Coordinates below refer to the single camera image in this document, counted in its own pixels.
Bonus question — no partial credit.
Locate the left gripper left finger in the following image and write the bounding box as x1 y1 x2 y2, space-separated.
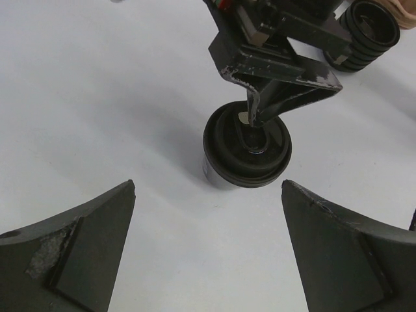
1 180 135 311

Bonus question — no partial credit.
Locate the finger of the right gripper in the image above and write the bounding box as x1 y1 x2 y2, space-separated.
247 57 343 127

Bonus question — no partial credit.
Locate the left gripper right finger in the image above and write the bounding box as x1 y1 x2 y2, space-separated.
281 180 415 311

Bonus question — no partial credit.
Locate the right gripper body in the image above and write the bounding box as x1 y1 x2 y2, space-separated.
205 1 352 81

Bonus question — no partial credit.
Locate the black cup lid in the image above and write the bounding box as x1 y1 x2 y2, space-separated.
202 100 293 189

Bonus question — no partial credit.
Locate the single black coffee cup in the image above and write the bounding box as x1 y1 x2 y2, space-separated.
201 100 293 190

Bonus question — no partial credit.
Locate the brown cardboard cup carrier stack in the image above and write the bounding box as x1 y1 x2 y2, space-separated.
380 0 415 30

